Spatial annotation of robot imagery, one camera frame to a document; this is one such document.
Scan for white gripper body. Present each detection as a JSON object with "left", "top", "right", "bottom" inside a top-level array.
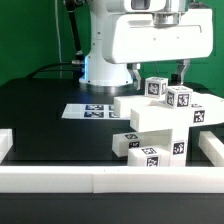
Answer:
[{"left": 102, "top": 9, "right": 213, "bottom": 64}]

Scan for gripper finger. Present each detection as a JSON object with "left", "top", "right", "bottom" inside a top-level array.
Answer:
[
  {"left": 127, "top": 63, "right": 141, "bottom": 90},
  {"left": 176, "top": 59, "right": 190, "bottom": 84}
]

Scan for white tagged cube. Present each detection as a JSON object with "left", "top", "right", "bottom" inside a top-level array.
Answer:
[
  {"left": 145, "top": 77, "right": 168, "bottom": 99},
  {"left": 165, "top": 85, "right": 193, "bottom": 109}
]

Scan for white chair back frame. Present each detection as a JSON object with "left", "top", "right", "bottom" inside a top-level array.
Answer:
[{"left": 114, "top": 92, "right": 224, "bottom": 132}]

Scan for white chair seat part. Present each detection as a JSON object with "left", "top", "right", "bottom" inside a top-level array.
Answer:
[{"left": 140, "top": 126, "right": 189, "bottom": 167}]

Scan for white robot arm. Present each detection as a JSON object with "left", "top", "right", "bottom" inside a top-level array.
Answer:
[{"left": 65, "top": 0, "right": 213, "bottom": 90}]

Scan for white tag plate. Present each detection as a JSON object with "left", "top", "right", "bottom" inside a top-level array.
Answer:
[{"left": 62, "top": 104, "right": 117, "bottom": 120}]

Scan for white left fence block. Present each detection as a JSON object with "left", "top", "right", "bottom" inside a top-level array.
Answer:
[{"left": 0, "top": 129, "right": 13, "bottom": 163}]

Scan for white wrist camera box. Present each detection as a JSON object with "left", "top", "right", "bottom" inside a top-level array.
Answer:
[{"left": 106, "top": 0, "right": 166, "bottom": 13}]

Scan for black cable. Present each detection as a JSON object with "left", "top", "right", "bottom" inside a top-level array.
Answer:
[{"left": 25, "top": 0, "right": 86, "bottom": 80}]

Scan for white thin cable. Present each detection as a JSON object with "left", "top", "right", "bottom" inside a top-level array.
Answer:
[{"left": 54, "top": 0, "right": 64, "bottom": 80}]

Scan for white right fence rail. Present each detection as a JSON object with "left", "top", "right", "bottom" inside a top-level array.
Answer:
[{"left": 198, "top": 131, "right": 224, "bottom": 167}]

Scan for white fence rail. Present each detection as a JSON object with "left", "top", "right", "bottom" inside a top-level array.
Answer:
[
  {"left": 198, "top": 131, "right": 224, "bottom": 167},
  {"left": 0, "top": 166, "right": 224, "bottom": 193}
]

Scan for white front fence rail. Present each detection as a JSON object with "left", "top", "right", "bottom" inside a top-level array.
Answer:
[{"left": 0, "top": 166, "right": 224, "bottom": 193}]

